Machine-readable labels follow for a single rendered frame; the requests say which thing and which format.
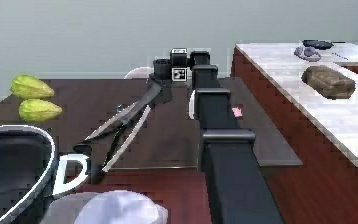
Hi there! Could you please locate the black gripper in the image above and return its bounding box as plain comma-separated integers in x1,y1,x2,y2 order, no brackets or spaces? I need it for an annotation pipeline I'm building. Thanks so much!
72,58,173,185

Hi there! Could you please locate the small blue utensil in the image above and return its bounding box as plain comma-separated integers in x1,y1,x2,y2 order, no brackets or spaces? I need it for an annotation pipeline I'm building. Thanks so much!
331,51,350,62

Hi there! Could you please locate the dark brown table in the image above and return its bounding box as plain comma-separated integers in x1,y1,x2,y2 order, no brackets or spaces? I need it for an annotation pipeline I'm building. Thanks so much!
0,77,304,172

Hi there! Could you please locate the white rounded chair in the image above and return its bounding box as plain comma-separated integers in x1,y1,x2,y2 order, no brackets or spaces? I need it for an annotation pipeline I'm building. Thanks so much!
123,66,155,80

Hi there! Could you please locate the white cup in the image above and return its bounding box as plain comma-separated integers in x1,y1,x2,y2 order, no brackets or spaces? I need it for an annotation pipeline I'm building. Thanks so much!
187,89,197,121

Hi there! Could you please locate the white round object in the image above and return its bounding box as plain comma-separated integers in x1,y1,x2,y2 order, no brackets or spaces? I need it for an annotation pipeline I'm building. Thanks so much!
41,189,170,224

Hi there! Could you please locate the yellow-green fruit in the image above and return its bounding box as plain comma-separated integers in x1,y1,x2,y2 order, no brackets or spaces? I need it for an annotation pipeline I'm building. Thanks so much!
18,98,63,123
9,74,56,100

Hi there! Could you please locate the small pink object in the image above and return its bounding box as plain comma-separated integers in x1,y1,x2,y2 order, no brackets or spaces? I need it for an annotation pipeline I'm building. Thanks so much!
231,106,244,119

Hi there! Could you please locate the black pot white rim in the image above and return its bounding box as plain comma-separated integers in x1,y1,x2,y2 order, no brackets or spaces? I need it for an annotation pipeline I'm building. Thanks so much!
0,124,91,224

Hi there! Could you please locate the red-brown counter white top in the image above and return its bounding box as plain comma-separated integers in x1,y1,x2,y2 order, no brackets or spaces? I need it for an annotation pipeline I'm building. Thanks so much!
231,42,358,224

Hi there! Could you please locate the purple-grey lumpy object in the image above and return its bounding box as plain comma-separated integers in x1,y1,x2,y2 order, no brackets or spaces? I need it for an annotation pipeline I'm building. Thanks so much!
293,45,322,63

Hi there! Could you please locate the brown bread loaf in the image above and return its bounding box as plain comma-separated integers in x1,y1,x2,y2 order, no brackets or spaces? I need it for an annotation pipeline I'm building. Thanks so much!
300,64,357,100

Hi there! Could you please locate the black frying pan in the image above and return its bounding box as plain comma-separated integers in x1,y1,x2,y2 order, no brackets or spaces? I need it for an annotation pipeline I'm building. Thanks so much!
301,38,347,51

